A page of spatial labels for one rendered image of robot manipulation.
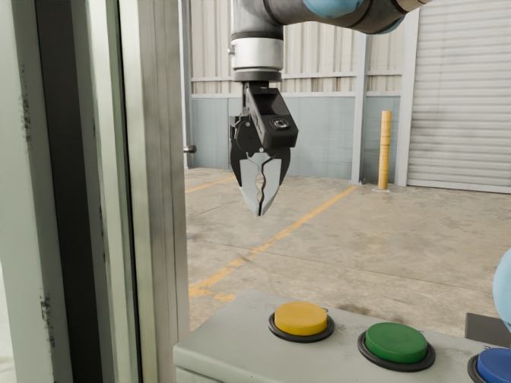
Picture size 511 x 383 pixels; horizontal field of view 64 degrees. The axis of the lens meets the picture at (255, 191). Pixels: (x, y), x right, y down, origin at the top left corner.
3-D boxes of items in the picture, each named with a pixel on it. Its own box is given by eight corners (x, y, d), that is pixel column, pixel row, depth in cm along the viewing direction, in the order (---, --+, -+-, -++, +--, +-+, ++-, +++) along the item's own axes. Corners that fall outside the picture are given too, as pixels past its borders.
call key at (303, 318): (265, 342, 31) (265, 318, 31) (287, 318, 35) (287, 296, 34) (315, 356, 29) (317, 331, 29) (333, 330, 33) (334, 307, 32)
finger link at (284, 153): (287, 183, 63) (288, 125, 62) (290, 185, 62) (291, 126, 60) (257, 185, 62) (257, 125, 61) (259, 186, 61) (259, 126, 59)
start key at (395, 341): (358, 369, 28) (360, 343, 28) (371, 340, 31) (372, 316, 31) (421, 387, 26) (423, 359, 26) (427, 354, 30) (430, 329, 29)
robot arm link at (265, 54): (290, 38, 56) (230, 36, 55) (289, 73, 57) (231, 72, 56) (276, 46, 64) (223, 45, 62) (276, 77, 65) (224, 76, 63)
